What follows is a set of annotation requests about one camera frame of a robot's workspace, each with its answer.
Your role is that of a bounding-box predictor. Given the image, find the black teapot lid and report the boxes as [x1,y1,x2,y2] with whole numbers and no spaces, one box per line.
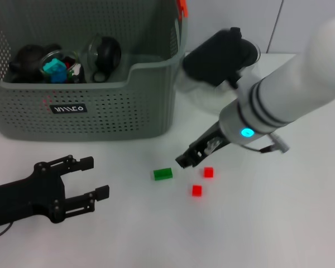
[228,27,260,66]

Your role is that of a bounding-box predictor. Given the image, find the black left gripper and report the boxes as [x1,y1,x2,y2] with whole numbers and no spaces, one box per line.
[0,155,110,228]

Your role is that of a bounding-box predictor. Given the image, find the grey perforated storage bin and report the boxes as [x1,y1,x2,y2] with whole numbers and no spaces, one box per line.
[0,0,189,142]

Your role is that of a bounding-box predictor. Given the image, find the glass teacup with black holder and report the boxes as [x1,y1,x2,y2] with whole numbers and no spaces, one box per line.
[88,35,122,83]
[40,49,86,84]

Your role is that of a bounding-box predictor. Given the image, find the dark clay teapot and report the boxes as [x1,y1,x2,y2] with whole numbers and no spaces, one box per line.
[8,44,63,84]

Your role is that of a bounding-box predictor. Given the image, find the right wrist cable with connectors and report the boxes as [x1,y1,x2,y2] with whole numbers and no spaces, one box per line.
[245,132,291,154]

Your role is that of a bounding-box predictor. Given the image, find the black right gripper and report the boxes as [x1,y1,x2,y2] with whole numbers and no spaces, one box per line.
[175,119,233,169]

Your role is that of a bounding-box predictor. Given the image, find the teal toy brick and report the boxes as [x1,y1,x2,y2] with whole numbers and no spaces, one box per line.
[42,58,65,75]

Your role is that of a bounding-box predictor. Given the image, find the thin left wrist cable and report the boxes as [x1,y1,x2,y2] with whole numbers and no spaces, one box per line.
[0,223,12,241]

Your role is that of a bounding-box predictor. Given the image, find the clear glass teapot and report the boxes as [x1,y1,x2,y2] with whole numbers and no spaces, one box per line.
[192,39,262,114]

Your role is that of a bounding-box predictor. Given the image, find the blue square toy brick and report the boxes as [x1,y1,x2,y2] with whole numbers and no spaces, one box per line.
[50,69,68,84]

